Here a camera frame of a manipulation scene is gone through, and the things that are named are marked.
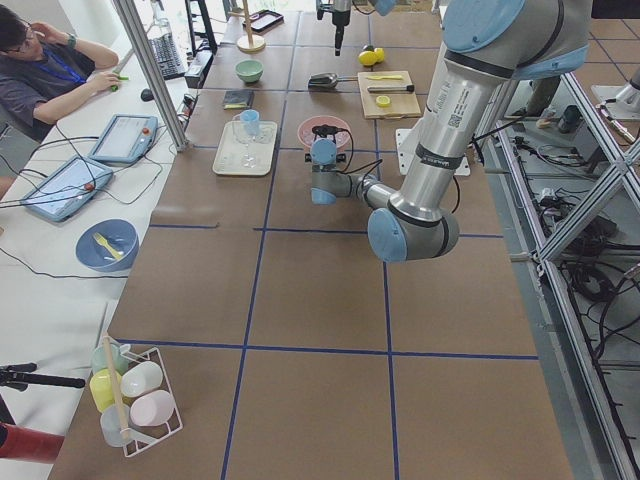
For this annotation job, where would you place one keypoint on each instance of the metal ice scoop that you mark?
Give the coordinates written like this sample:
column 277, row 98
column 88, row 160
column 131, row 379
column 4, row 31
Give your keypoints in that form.
column 327, row 81

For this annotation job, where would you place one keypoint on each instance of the green cup in rack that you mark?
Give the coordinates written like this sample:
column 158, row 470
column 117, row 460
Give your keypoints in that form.
column 119, row 353

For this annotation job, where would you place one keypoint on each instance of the steel cylinder rod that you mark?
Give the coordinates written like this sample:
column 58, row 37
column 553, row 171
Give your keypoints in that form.
column 397, row 89

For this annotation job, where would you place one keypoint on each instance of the black tripod leg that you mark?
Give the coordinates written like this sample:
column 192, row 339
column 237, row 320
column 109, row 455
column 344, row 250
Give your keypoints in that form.
column 20, row 376

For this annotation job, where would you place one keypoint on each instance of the teach pendant tablet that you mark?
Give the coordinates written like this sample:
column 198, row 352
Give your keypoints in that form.
column 63, row 193
column 125, row 139

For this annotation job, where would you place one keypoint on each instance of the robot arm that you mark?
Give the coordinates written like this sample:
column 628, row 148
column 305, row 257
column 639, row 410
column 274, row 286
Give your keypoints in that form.
column 383, row 7
column 485, row 43

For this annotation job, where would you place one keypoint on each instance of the wooden rack handle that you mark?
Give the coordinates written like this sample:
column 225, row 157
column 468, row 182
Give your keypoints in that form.
column 125, row 430

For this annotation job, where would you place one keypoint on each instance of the clear wine glass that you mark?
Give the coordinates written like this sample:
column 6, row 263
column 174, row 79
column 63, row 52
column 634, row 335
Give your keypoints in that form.
column 248, row 158

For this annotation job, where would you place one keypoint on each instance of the pink cup in rack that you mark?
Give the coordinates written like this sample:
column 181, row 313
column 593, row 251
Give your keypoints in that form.
column 152, row 409

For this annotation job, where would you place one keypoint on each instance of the wooden cutting board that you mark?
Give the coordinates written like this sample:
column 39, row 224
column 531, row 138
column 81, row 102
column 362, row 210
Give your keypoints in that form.
column 404, row 105

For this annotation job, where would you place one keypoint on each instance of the clear cup in rack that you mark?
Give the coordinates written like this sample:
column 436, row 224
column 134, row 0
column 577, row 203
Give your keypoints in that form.
column 110, row 427

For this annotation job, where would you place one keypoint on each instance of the black keyboard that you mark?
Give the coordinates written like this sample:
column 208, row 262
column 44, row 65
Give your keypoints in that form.
column 167, row 56

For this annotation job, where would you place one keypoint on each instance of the near teach pendant tablet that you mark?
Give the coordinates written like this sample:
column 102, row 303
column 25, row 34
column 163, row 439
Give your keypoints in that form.
column 63, row 193

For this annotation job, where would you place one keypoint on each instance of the pink bowl of ice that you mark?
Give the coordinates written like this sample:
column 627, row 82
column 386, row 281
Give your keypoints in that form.
column 306, row 136

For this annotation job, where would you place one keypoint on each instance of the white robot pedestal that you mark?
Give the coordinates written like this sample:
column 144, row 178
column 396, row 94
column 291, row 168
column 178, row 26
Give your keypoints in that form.
column 406, row 142

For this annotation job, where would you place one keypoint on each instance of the yellow plastic fork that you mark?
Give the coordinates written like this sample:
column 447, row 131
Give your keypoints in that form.
column 103, row 242

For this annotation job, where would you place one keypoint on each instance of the lemon half slice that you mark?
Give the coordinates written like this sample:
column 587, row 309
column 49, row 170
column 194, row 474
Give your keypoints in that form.
column 383, row 101

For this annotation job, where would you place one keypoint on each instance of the wooden cup stand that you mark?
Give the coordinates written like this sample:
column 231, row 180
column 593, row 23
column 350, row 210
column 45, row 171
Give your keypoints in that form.
column 250, row 42

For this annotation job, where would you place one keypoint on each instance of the blue bowl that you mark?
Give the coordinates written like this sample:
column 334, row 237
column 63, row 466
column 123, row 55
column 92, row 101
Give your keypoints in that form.
column 121, row 234

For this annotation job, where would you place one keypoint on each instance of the white cup in rack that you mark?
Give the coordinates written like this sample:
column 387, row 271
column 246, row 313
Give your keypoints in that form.
column 141, row 379

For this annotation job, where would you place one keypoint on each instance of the aluminium frame post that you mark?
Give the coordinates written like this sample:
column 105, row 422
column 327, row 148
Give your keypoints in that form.
column 136, row 33

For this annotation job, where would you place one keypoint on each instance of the cream bear tray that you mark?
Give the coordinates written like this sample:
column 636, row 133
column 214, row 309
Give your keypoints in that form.
column 241, row 155

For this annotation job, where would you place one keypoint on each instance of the far teach pendant tablet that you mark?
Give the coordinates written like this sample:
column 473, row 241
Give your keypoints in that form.
column 125, row 139

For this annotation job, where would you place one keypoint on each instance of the whole yellow lemon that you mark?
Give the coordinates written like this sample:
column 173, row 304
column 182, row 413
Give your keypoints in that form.
column 368, row 58

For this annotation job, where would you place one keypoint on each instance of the green ceramic bowl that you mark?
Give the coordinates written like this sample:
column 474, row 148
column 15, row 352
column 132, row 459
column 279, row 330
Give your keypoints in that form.
column 249, row 71

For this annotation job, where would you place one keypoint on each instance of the yellow cup in rack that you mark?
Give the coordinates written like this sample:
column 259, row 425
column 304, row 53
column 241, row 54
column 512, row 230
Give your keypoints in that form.
column 101, row 389

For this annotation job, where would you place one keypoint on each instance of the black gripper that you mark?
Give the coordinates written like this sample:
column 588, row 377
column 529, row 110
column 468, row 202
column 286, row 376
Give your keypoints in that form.
column 341, row 11
column 323, row 133

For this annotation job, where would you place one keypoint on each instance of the light blue plastic cup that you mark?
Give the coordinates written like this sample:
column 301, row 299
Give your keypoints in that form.
column 250, row 120

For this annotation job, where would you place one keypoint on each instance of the seated person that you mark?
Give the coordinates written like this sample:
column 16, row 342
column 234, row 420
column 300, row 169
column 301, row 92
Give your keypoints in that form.
column 47, row 74

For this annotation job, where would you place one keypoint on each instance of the white wire cup rack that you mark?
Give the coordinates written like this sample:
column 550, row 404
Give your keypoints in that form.
column 144, row 438

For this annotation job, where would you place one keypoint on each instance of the dark grey folded cloth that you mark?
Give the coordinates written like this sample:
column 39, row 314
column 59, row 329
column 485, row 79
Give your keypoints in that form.
column 238, row 99

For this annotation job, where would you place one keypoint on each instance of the yellow plastic knife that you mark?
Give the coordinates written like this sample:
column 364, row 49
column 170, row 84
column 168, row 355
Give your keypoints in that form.
column 384, row 77

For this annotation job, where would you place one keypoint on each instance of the red object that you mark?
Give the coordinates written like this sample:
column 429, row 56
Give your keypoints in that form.
column 19, row 443

